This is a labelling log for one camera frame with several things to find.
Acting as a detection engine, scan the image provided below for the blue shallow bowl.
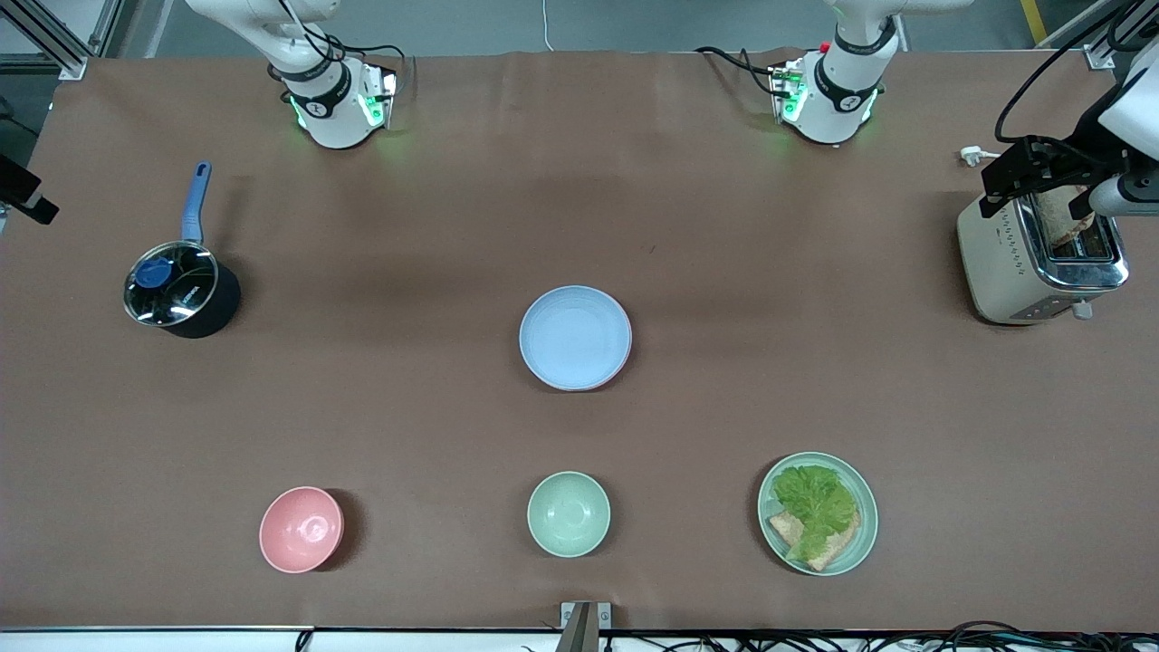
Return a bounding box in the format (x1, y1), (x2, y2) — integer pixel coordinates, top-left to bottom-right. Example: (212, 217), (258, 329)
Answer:
(519, 285), (633, 392)

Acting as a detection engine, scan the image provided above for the toast slice in toaster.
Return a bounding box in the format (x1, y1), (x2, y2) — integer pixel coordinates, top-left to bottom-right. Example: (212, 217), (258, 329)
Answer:
(1035, 186), (1092, 250)

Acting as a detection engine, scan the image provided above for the beige and chrome toaster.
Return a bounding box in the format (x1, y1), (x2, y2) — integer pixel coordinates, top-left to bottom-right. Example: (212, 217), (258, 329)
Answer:
(957, 159), (1131, 325)

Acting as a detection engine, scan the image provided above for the glass lid with blue knob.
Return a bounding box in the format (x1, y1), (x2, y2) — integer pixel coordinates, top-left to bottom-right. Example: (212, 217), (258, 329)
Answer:
(124, 240), (220, 328)

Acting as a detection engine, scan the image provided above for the green lettuce leaf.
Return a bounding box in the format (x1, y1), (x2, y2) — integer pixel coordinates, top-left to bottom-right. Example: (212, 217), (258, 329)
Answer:
(771, 465), (859, 562)

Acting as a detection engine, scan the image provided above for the green plate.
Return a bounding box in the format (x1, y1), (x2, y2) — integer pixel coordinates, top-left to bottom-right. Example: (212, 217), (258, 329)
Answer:
(757, 451), (879, 577)

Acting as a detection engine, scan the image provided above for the brown bread slice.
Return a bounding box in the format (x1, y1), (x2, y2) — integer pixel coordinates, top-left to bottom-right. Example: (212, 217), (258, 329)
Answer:
(768, 509), (861, 571)

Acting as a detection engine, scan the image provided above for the small deep pink bowl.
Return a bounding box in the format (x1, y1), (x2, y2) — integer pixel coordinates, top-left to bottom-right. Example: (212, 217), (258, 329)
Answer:
(259, 486), (345, 574)

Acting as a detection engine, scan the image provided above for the small deep green bowl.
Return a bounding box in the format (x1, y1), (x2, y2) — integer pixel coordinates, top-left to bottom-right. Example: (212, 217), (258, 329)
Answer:
(527, 471), (611, 559)

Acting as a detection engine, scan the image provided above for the aluminium frame profile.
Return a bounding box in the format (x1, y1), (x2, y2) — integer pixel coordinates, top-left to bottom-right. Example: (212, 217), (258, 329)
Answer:
(0, 0), (91, 81)
(1082, 0), (1159, 70)

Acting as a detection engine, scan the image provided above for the black saucepan with blue handle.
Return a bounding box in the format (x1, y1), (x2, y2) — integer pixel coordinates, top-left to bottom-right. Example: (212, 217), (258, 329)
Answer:
(124, 161), (242, 340)

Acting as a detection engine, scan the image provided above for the black base cable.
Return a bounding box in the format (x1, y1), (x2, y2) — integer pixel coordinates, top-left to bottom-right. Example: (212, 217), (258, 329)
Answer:
(340, 43), (415, 90)
(694, 45), (781, 97)

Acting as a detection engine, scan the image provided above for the black cable tangle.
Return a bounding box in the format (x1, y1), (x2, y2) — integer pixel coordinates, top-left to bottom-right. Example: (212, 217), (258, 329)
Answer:
(521, 619), (1159, 652)

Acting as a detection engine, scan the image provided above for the grey metal table bracket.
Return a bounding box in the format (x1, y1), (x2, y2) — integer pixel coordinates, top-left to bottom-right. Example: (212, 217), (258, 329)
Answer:
(560, 601), (612, 652)

